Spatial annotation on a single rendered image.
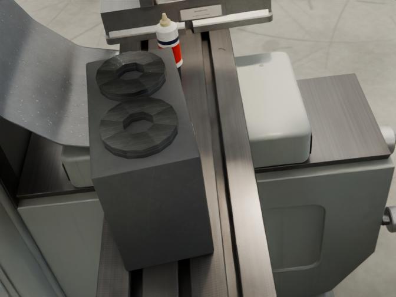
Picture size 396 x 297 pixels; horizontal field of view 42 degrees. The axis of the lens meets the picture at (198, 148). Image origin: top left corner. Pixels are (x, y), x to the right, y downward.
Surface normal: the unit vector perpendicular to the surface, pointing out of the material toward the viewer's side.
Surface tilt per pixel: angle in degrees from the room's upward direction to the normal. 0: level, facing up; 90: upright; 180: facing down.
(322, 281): 90
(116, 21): 90
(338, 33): 0
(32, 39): 48
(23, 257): 89
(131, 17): 90
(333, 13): 0
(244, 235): 0
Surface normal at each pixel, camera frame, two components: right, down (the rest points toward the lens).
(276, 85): -0.11, -0.70
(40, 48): 0.63, -0.58
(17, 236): 0.91, 0.20
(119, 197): 0.18, 0.68
